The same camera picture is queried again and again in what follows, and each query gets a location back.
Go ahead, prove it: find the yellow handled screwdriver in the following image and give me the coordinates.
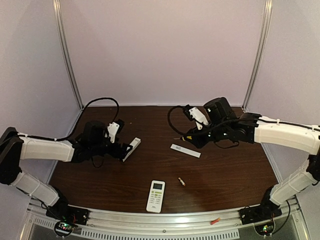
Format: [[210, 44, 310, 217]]
[[173, 136, 193, 142]]

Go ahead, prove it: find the slim white remote control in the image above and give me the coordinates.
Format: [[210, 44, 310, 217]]
[[122, 137, 141, 162]]

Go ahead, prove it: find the white battery cover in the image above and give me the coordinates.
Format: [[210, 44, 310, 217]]
[[170, 144, 201, 158]]

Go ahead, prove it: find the white air conditioner remote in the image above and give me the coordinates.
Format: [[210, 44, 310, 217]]
[[146, 180, 166, 214]]

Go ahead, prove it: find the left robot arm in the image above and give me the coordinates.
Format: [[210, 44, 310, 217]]
[[0, 120, 141, 208]]

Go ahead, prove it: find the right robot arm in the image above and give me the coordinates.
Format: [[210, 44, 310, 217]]
[[181, 97, 320, 210]]

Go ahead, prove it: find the gold white battery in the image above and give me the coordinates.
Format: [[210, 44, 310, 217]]
[[178, 177, 186, 186]]

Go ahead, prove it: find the red yellow battery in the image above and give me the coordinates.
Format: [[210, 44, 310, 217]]
[[210, 217, 221, 225]]

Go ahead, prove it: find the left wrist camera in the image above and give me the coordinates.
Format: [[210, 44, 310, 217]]
[[105, 119, 125, 144]]

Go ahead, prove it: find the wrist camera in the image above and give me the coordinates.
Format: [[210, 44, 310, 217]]
[[183, 104, 209, 130], [105, 119, 125, 144]]

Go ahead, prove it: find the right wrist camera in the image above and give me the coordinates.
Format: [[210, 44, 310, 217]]
[[183, 104, 209, 130]]

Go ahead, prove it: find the right black braided cable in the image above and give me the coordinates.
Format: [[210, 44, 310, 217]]
[[167, 104, 320, 137]]

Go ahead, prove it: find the curved aluminium front rail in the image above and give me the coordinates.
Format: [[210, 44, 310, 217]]
[[18, 201, 311, 240]]

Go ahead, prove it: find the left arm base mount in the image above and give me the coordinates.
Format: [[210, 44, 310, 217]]
[[45, 206, 89, 238]]

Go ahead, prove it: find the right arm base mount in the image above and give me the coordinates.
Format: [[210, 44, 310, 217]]
[[238, 205, 282, 238]]

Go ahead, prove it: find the right aluminium frame post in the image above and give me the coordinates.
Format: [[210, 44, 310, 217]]
[[242, 0, 273, 111]]

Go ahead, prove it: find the aluminium frame post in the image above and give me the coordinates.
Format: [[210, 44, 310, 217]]
[[242, 0, 273, 111], [52, 0, 84, 110]]

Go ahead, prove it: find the left aluminium frame post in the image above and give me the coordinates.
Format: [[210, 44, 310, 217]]
[[52, 0, 84, 110]]

